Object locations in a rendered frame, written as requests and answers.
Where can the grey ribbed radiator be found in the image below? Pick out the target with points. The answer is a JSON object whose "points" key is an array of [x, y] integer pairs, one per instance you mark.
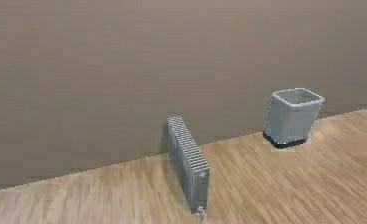
{"points": [[187, 156]]}

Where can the grey square trash can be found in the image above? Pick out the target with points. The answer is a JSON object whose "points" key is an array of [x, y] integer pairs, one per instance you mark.
{"points": [[289, 121]]}

